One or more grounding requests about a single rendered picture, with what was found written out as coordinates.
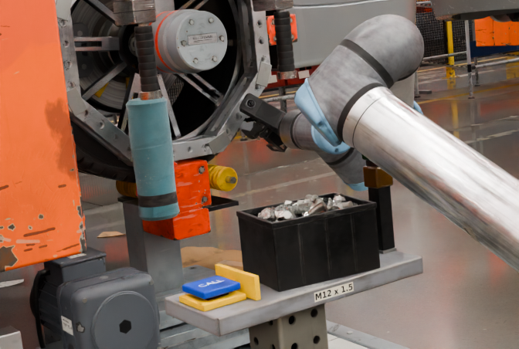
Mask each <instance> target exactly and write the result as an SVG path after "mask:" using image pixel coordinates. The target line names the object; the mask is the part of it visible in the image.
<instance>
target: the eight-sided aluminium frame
mask: <svg viewBox="0 0 519 349"><path fill-rule="evenodd" d="M75 1H76V0H55V4H56V15H57V22H58V28H59V40H60V46H61V53H62V58H63V70H64V76H65V83H66V95H67V100H68V107H69V113H70V119H71V121H72V122H74V123H75V124H76V125H78V126H79V127H80V128H82V129H83V130H84V131H86V132H87V133H88V134H89V135H90V136H91V137H93V138H94V139H95V140H96V141H98V142H99V143H100V144H102V145H103V146H104V147H105V148H106V149H107V150H109V151H110V152H111V153H113V154H114V155H115V156H117V157H118V160H122V161H123V162H124V163H125V164H126V165H128V166H134V165H133V160H132V154H131V144H130V137H128V136H127V135H126V134H125V133H124V132H123V131H122V130H120V129H119V128H118V127H116V126H115V125H114V124H113V123H111V122H110V121H109V120H108V119H107V118H106V117H105V116H103V115H102V114H101V113H100V112H98V111H97V110H96V109H95V108H93V107H92V106H91V105H89V104H88V103H87V102H86V101H85V100H84V99H83V98H82V97H81V92H80V81H79V74H78V68H77V61H76V50H75V43H74V37H73V25H72V19H71V12H70V8H71V7H72V5H73V4H74V2H75ZM237 3H238V11H239V26H240V35H241V43H242V51H243V65H244V74H243V75H242V77H241V78H240V80H239V82H238V83H237V84H236V86H235V87H234V89H233V91H232V92H231V93H230V95H229V97H228V98H227V100H226V101H225V103H224V104H223V105H222V107H221V109H220V110H219V112H218V113H217V114H216V116H215V118H214V120H213V121H212V122H211V124H210V125H209V127H208V129H207V130H206V132H205V133H204V134H203V135H200V136H195V137H187V138H182V139H178V140H173V141H172V147H173V158H174V161H179V160H183V159H188V158H195V157H199V156H203V155H208V154H216V153H219V152H223V151H224V150H225V149H226V147H227V146H228V144H230V143H231V140H232V138H233V136H234V135H235V133H236V132H237V130H238V129H239V127H240V125H241V124H242V122H243V121H244V120H245V118H246V116H247V115H245V114H244V113H242V112H240V110H239V106H240V104H241V103H242V101H243V99H244V97H245V95H246V94H248V93H251V94H253V95H254V96H256V97H259V96H260V94H261V93H262V92H263V90H264V88H265V87H267V84H268V82H269V81H270V79H271V77H272V75H271V68H272V65H270V51H269V43H268V35H267V26H266V11H261V12H254V11H253V1H251V0H237ZM257 22H258V23H257ZM248 23H249V24H248ZM249 41H250V43H249ZM261 59H262V61H261Z"/></svg>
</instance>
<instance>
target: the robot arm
mask: <svg viewBox="0 0 519 349"><path fill-rule="evenodd" d="M423 57H424V42H423V38H422V35H421V33H420V31H419V29H418V28H417V27H416V25H414V24H413V23H412V22H411V21H410V20H408V19H406V18H404V17H401V16H399V15H390V14H389V15H379V16H375V17H374V18H372V19H369V20H367V21H365V22H363V23H362V24H360V25H359V26H357V27H356V28H355V29H353V30H352V31H351V32H350V33H348V34H347V35H346V36H345V37H344V38H343V41H342V42H341V43H340V44H339V45H338V46H337V47H336V48H335V49H334V50H333V52H332V53H331V54H330V55H329V56H328V57H327V58H326V59H325V60H324V61H323V62H322V64H320V65H319V67H318V68H316V70H315V71H314V72H313V73H312V74H311V75H310V76H309V77H308V78H306V79H305V82H304V84H303V85H302V86H301V87H300V88H299V90H298V91H297V92H296V93H295V96H294V102H295V104H296V105H297V107H298V108H299V110H292V111H290V112H289V113H287V114H286V113H285V112H283V111H282V110H279V109H278V108H276V107H274V106H273V105H271V104H269V103H267V102H266V101H264V100H261V99H260V98H259V97H256V96H254V95H253V94H251V93H248V94H246V95H245V97H244V99H243V101H242V103H241V104H240V106H239V110H240V112H242V113H244V114H245V115H247V116H246V118H245V120H244V121H243V122H242V124H241V125H240V127H239V128H240V130H241V131H242V132H243V133H244V134H245V135H246V136H247V137H248V138H250V139H257V140H258V141H260V137H261V138H263V139H265V140H266V141H267V142H268V143H269V144H272V145H268V144H267V145H266V146H267V147H268V148H269V149H270V150H271V151H279V152H285V150H286V149H287V148H288V147H289V148H291V149H297V150H305V151H314V152H316V153H317V154H318V155H319V156H320V157H321V158H322V159H323V161H324V162H325V163H326V164H327V165H328V166H329V167H330V168H331V169H332V170H333V171H334V172H335V173H336V174H337V175H338V176H339V177H340V178H341V179H342V181H343V182H344V183H345V184H346V185H348V186H349V187H350V188H351V189H353V190H355V191H365V190H368V188H367V187H365V184H364V175H363V167H364V166H365V165H366V160H363V159H362V155H361V154H363V155H364V156H365V157H366V158H368V159H369V160H370V161H372V162H373V163H375V164H376V165H378V166H379V167H380V168H381V169H382V170H384V171H385V172H387V173H388V174H389V175H391V176H392V177H393V178H394V179H395V180H397V181H398V182H400V183H401V184H402V185H404V186H405V187H407V189H409V190H410V191H412V192H413V193H414V194H416V195H417V196H419V197H420V198H421V199H422V200H423V201H424V202H426V203H427V204H429V205H430V206H432V207H433V208H434V209H435V210H436V211H438V212H439V213H441V214H442V215H444V216H445V217H446V218H448V219H449V220H450V221H451V222H452V223H454V224H455V225H457V226H458V227H459V228H461V229H462V230H463V231H464V232H466V233H467V234H468V235H470V236H471V237H473V238H474V239H475V240H477V241H478V242H479V243H480V244H481V245H483V246H484V247H486V248H487V249H489V250H490V251H491V252H492V253H493V254H495V255H496V256H498V257H499V258H500V259H502V260H503V261H504V262H505V263H506V264H508V265H509V266H511V267H512V268H513V269H515V270H516V271H518V272H519V180H517V179H516V178H515V177H514V176H512V175H511V174H509V173H507V172H506V171H505V170H503V169H502V168H500V167H499V166H497V165H496V164H495V163H493V162H492V161H490V160H488V159H487V158H485V157H484V156H483V155H482V154H480V153H478V152H477V151H475V150H474V149H472V148H471V147H470V146H468V145H467V144H465V143H463V142H462V141H461V140H460V139H458V138H457V137H455V136H453V135H452V134H451V133H449V132H448V131H447V130H445V129H443V128H442V127H441V126H439V125H438V124H436V123H435V122H433V121H432V120H430V119H429V118H428V117H426V116H424V115H423V113H422V110H421V108H420V107H419V105H418V104H417V103H416V102H415V101H414V84H415V72H416V71H417V69H418V68H419V67H420V65H421V63H422V60H423ZM248 121H249V123H247V122H248ZM253 121H254V122H255V123H254V122H253ZM282 144H284V148H282V147H281V146H280V145H282ZM272 147H276V148H277V149H278V150H274V149H273V148H272Z"/></svg>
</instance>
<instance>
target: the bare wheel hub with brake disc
mask: <svg viewBox="0 0 519 349"><path fill-rule="evenodd" d="M99 1H101V2H102V3H104V4H105V6H107V7H108V8H109V9H111V10H112V11H114V6H113V2H114V1H111V0H99ZM70 12H71V19H72V23H76V22H82V23H84V24H85V25H86V26H87V27H88V29H89V35H90V37H94V36H109V34H110V30H111V28H112V26H113V23H112V22H111V21H110V20H108V19H107V18H105V17H104V16H103V15H101V14H100V13H99V12H98V11H97V10H96V9H94V8H93V7H92V6H90V5H89V4H87V3H86V2H85V1H84V0H76V1H75V2H74V4H73V5H72V7H71V8H70ZM86 46H98V42H87V43H86ZM87 55H88V56H91V57H92V60H93V72H92V74H91V75H90V76H89V77H84V78H79V81H80V91H81V92H83V91H84V90H85V89H86V88H87V87H89V86H90V85H91V84H92V83H94V82H95V81H96V80H97V79H99V78H100V77H101V76H102V75H103V74H105V72H106V71H108V70H109V69H110V68H111V67H112V66H114V65H115V64H114V62H113V60H112V59H111V57H110V52H87ZM126 77H130V76H128V75H127V74H125V73H123V72H120V73H118V74H117V75H116V76H115V77H114V78H113V79H112V80H111V81H110V82H109V83H108V84H107V86H106V88H105V89H104V91H103V93H102V94H101V96H100V98H99V97H97V96H96V95H93V96H92V97H91V98H90V100H92V101H93V102H95V103H97V104H99V105H101V106H103V107H108V108H111V109H117V110H121V109H122V106H123V102H124V97H125V93H126ZM162 77H163V80H164V83H165V87H166V90H167V91H168V89H169V88H170V87H171V85H172V84H173V82H174V81H175V79H176V76H175V75H173V74H172V73H162Z"/></svg>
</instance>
